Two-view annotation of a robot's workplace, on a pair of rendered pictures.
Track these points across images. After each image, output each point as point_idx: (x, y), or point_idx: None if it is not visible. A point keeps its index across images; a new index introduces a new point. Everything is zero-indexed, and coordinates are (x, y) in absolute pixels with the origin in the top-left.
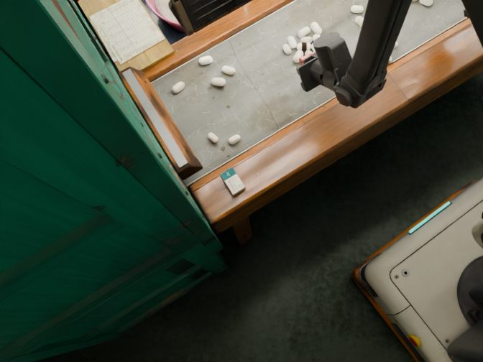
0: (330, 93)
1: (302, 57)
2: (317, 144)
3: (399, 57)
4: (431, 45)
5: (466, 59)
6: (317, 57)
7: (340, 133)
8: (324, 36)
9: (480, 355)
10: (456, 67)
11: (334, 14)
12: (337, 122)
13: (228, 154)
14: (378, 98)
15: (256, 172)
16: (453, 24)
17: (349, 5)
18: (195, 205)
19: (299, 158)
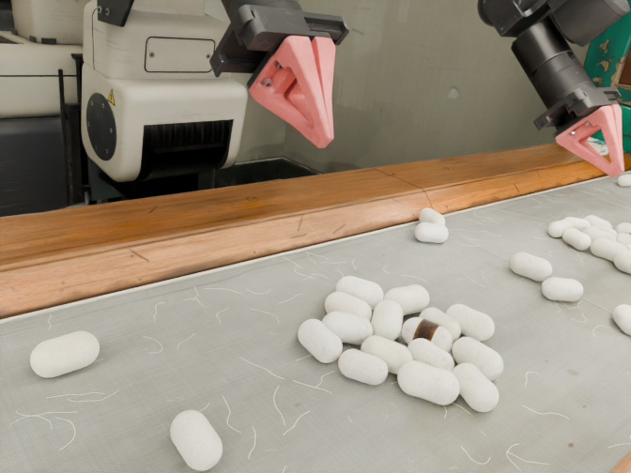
0: (515, 205)
1: (620, 144)
2: (500, 156)
3: (400, 227)
4: (333, 211)
5: (251, 188)
6: (597, 87)
7: (472, 159)
8: (618, 1)
9: (212, 174)
10: (274, 182)
11: (615, 297)
12: (484, 164)
13: (617, 179)
14: (428, 173)
15: (563, 151)
16: (264, 261)
17: (590, 312)
18: (621, 38)
19: (516, 152)
